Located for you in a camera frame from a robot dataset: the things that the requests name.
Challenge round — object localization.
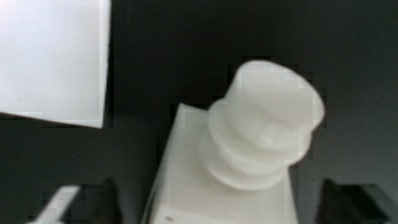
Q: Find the white stool leg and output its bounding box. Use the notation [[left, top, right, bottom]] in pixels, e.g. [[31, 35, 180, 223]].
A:
[[141, 60, 326, 224]]

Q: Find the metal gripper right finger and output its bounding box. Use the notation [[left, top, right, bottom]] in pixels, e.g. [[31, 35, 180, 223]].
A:
[[315, 179, 398, 224]]

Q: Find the white marker board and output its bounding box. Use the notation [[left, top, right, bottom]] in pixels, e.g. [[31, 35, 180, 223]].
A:
[[0, 0, 112, 128]]

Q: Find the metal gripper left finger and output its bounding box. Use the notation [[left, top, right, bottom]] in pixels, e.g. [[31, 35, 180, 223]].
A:
[[25, 178, 123, 224]]

